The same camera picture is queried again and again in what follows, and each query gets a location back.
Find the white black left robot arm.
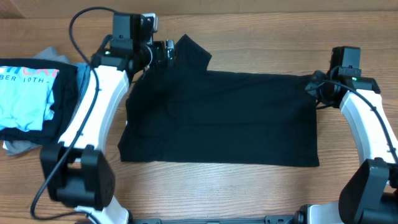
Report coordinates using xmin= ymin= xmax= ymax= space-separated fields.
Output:
xmin=40 ymin=11 xmax=175 ymax=223

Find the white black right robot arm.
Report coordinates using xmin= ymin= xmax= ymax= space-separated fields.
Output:
xmin=291 ymin=46 xmax=397 ymax=224

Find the folded blue shirt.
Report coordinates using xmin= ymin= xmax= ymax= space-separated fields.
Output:
xmin=74 ymin=63 xmax=90 ymax=100

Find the folded black printed t-shirt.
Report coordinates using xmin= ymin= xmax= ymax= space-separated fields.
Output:
xmin=1 ymin=58 xmax=78 ymax=145

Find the folded grey shirt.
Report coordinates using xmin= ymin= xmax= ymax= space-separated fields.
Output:
xmin=3 ymin=47 xmax=70 ymax=156

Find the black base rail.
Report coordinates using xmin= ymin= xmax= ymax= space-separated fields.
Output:
xmin=127 ymin=215 xmax=294 ymax=224

